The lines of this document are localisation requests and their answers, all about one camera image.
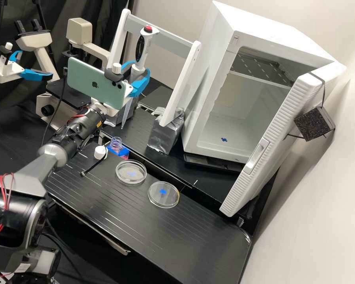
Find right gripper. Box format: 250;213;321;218
90;60;151;118

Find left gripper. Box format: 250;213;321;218
0;50;54;84

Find pipette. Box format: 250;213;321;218
120;25;160;130

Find white pipette stand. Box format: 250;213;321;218
105;8;202;155

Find cream microscope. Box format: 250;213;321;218
15;17;113;128

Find left phone holder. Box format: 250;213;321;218
0;42;14;66

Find black platform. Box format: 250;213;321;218
137;86;176;115
44;141;252;284
100;107;246;209

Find small bottle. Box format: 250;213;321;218
110;136;123;153

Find white cap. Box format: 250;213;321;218
93;145;108;161

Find white incubator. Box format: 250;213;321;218
180;0;348;166

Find petri dish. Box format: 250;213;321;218
115;159;148;185

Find petri dish lid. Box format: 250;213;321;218
148;181;181;209

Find incubator door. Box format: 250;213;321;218
219;70;336;218

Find black cable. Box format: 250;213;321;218
80;158;108;178
42;66;69;147

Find right wrist camera phone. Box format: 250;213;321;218
67;56;134;109

